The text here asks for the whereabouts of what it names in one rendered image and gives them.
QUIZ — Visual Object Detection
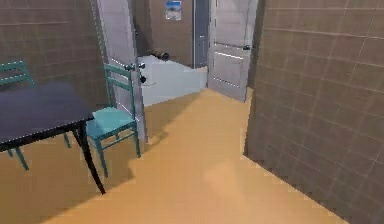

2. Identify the dark brown cylinder object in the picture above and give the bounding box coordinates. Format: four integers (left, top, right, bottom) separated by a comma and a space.
148, 49, 170, 62

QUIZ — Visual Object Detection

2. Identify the dark grey room door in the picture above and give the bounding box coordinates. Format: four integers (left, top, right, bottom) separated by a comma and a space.
193, 0, 210, 69

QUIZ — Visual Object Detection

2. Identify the teal wooden chair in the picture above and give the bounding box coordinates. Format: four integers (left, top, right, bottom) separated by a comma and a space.
63, 63, 142, 179
0, 60, 37, 172

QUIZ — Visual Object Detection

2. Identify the black dining table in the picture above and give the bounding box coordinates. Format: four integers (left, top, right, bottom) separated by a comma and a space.
0, 81, 107, 196

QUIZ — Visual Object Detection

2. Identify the blue framed wall picture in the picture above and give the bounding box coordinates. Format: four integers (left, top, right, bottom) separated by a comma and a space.
165, 0, 183, 21

